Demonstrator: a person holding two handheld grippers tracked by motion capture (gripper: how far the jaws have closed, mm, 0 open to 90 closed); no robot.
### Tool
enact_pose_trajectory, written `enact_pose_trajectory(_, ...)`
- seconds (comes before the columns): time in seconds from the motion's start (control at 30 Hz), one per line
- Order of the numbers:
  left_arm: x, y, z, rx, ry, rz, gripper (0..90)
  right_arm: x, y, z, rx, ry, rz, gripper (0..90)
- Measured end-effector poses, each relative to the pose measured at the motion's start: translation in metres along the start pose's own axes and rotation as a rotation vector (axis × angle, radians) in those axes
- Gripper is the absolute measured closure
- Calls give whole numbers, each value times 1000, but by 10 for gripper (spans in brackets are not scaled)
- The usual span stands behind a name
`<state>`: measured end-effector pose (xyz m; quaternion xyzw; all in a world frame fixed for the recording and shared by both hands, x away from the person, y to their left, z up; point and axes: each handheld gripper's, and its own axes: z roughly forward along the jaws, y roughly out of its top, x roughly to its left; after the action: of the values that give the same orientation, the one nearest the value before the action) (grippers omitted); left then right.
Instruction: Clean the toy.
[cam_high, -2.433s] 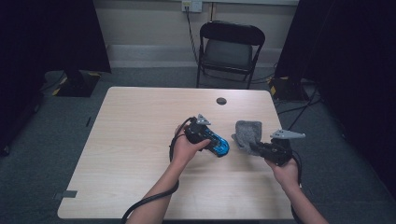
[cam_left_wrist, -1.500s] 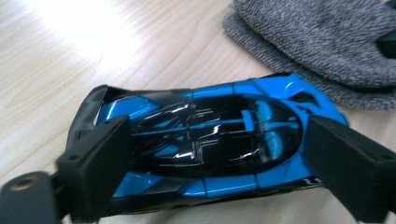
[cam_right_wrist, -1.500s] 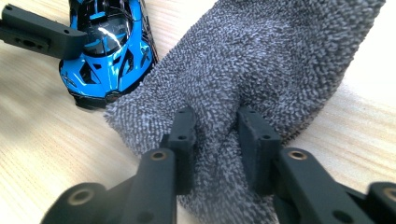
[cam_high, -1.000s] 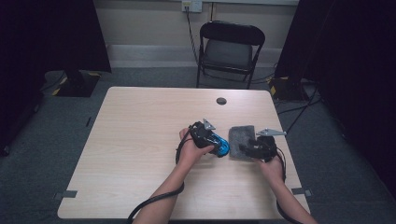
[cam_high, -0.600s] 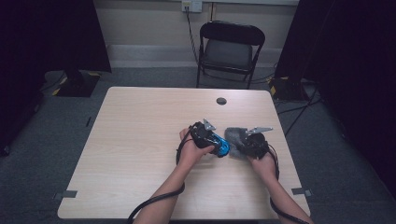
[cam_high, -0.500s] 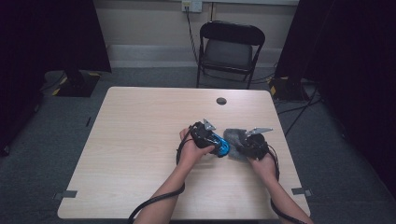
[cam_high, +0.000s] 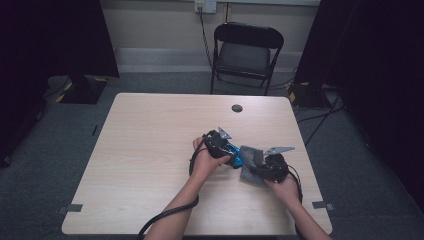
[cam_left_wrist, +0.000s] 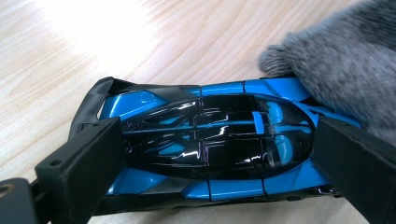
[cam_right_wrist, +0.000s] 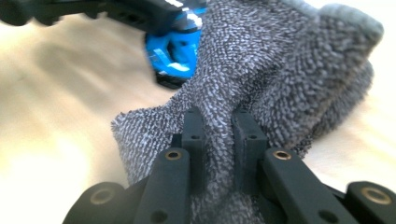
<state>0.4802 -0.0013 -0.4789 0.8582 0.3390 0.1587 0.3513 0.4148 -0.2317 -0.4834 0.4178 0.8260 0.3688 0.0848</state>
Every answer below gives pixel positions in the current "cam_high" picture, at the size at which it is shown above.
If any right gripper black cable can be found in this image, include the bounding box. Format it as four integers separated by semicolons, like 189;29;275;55
287;164;305;205

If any person's right hand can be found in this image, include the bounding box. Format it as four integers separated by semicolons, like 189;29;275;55
266;173;303;209

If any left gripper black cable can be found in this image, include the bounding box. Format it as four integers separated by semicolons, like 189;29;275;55
137;130;214;240

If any person's left hand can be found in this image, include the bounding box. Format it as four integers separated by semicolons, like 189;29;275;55
192;136;232;181

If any black stand base yellow tape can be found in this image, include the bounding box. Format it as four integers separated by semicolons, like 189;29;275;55
287;81;333;109

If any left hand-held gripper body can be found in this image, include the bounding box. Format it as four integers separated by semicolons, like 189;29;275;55
203;126;233;160

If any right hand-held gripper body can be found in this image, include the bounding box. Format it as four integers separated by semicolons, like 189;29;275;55
263;145;296;184

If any blue toy car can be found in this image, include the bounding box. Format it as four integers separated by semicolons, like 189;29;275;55
226;142;244;170

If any black folding chair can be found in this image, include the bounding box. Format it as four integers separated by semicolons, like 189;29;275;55
209;21;285;97

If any black floor cable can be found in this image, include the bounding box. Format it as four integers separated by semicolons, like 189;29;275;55
295;90;346;148

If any grey tape strip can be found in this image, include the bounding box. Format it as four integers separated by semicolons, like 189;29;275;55
312;200;335;212
56;203;84;215

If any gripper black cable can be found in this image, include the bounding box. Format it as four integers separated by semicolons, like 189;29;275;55
287;164;305;205
137;130;214;240

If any grey terry cloth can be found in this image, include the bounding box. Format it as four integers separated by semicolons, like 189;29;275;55
239;145;268;186

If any white wall socket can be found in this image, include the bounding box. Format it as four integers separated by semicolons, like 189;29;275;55
194;0;218;15

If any black cable under chair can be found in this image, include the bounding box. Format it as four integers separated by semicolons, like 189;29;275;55
217;67;298;92

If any black curtain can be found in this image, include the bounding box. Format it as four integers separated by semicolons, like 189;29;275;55
294;0;424;212
0;0;120;168

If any black wall socket cable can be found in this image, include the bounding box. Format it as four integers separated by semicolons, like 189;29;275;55
198;6;215;68

